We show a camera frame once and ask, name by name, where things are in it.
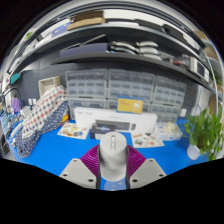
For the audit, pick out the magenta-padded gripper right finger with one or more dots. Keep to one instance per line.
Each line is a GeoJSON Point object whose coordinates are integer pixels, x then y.
{"type": "Point", "coordinates": [148, 171]}

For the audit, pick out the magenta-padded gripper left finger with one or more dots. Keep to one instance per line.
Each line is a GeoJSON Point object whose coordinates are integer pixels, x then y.
{"type": "Point", "coordinates": [78, 171]}

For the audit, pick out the grey computer mouse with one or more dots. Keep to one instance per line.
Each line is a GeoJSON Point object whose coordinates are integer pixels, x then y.
{"type": "Point", "coordinates": [113, 156]}

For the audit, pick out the printed sticker sheet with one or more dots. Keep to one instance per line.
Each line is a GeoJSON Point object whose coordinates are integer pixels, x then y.
{"type": "Point", "coordinates": [146, 140]}
{"type": "Point", "coordinates": [71, 130]}

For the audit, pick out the small black box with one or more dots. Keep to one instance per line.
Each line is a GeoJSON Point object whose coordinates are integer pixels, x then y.
{"type": "Point", "coordinates": [96, 130]}

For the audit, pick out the clear plastic storage box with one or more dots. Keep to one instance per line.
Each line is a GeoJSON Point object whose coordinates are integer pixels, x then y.
{"type": "Point", "coordinates": [170, 131]}

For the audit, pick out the small yellow red object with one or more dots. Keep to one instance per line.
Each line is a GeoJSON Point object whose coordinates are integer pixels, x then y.
{"type": "Point", "coordinates": [65, 119]}

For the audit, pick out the long white keyboard box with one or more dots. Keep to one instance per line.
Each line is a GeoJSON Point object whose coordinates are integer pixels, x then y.
{"type": "Point", "coordinates": [83, 115]}

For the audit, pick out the navy polka dot cloth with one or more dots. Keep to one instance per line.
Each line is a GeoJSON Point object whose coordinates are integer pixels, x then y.
{"type": "Point", "coordinates": [30, 140]}

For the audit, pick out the yellow blue box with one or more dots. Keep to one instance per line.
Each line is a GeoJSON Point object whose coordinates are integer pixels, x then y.
{"type": "Point", "coordinates": [130, 106]}

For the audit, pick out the green plant in white pot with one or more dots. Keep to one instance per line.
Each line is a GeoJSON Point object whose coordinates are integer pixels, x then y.
{"type": "Point", "coordinates": [203, 130]}

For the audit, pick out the red blue checkered cloth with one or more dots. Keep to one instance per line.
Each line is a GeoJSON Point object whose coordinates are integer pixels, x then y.
{"type": "Point", "coordinates": [41, 110]}

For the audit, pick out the beige wicker basket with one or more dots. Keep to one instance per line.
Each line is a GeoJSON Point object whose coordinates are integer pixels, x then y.
{"type": "Point", "coordinates": [49, 86]}

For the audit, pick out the small purple object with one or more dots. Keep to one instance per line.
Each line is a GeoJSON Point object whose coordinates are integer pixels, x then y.
{"type": "Point", "coordinates": [16, 106]}

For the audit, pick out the teal wall holder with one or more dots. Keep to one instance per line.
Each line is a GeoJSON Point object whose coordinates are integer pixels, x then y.
{"type": "Point", "coordinates": [15, 78]}

